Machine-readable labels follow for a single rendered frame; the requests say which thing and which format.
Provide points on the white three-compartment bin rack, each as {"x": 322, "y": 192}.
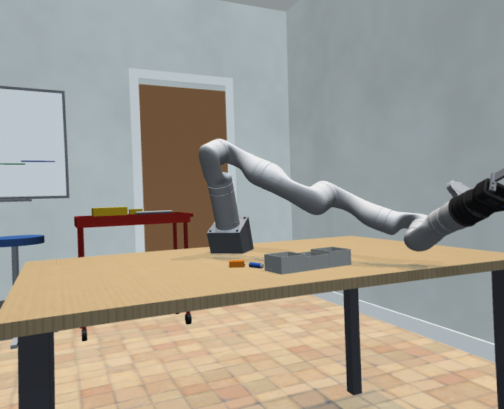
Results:
{"x": 299, "y": 262}

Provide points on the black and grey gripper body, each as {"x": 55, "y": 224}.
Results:
{"x": 469, "y": 206}

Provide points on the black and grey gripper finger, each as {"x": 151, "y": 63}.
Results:
{"x": 495, "y": 177}

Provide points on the orange nine-volt battery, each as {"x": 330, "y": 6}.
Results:
{"x": 236, "y": 263}

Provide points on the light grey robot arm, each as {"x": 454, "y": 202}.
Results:
{"x": 316, "y": 199}

